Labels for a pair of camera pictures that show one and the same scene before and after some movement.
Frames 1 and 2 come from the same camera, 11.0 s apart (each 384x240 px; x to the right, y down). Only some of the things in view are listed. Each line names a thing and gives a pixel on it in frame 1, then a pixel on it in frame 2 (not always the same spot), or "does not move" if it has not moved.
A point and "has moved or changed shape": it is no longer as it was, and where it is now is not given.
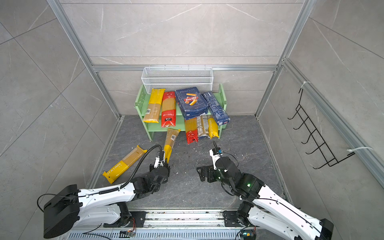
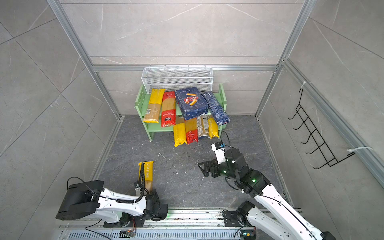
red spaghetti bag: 168,112 does not move
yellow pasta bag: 111,173 has moved or changed shape
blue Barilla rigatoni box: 192,103 does not move
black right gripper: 210,168 → 214,164
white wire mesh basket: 172,78 does not move
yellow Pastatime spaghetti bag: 213,128 does not move
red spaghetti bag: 191,130 does not move
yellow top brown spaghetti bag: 152,114 does not move
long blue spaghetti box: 215,108 does not move
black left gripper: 168,168 → 156,198
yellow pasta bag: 171,137 → 179,129
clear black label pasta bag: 202,122 does not move
